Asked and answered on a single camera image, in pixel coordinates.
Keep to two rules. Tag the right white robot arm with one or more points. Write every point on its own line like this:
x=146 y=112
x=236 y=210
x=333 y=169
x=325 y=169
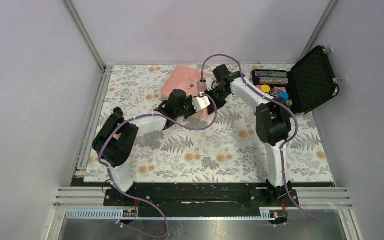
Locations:
x=272 y=120

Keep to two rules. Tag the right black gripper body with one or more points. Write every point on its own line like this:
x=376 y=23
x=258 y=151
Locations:
x=218 y=96

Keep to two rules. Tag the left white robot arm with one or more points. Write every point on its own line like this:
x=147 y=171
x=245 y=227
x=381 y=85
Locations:
x=116 y=139

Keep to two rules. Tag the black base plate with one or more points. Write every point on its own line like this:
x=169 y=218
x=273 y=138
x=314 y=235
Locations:
x=194 y=200

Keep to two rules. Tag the floral table mat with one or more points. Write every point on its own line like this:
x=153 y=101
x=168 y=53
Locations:
x=197 y=150

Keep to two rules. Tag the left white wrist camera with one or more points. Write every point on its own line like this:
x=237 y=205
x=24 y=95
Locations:
x=200 y=103

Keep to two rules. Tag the pink medicine kit case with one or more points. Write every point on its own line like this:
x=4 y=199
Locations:
x=186 y=79

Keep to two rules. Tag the black thermometer orange tip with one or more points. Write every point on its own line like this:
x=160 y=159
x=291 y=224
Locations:
x=118 y=111

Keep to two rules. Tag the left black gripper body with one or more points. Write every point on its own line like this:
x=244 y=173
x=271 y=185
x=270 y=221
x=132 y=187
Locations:
x=187 y=110

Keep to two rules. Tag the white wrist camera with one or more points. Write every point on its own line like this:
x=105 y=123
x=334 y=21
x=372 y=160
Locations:
x=209 y=82
x=200 y=103

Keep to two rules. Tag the black poker chip case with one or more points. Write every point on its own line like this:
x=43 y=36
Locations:
x=309 y=84

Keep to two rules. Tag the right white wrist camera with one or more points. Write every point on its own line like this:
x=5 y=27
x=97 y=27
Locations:
x=209 y=82

